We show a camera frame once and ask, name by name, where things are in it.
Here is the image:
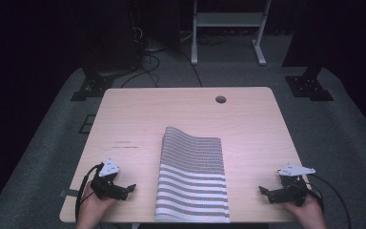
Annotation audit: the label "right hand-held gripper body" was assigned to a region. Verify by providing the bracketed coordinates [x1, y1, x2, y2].
[273, 162, 316, 207]

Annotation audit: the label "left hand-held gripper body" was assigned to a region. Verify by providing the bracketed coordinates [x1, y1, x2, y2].
[90, 157, 129, 201]

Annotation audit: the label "wide striped woven placemat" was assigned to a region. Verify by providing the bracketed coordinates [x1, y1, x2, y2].
[154, 163, 232, 223]

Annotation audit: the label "person's left hand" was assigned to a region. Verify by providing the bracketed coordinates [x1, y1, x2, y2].
[75, 180, 119, 229]

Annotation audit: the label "person's right hand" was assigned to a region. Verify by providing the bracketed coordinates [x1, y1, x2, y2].
[280, 190, 328, 229]

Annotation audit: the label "grey tape strip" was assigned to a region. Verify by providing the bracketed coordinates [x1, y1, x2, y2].
[59, 188, 81, 198]

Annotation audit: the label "black stand base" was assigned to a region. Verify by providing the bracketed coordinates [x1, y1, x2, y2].
[284, 65, 335, 102]
[70, 65, 117, 102]

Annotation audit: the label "white metal stand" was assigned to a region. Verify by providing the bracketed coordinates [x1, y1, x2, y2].
[191, 0, 273, 67]

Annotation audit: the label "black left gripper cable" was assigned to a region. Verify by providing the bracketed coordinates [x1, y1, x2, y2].
[74, 162, 105, 223]

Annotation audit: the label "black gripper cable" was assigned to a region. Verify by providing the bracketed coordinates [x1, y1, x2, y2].
[305, 174, 353, 229]
[74, 162, 105, 223]

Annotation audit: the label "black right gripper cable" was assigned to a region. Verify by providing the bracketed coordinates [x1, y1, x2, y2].
[305, 174, 353, 229]

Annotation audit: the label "black floor socket frame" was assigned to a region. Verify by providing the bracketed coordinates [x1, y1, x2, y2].
[78, 114, 97, 135]

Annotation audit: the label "black floor cables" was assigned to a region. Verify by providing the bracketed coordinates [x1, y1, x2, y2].
[119, 27, 204, 89]

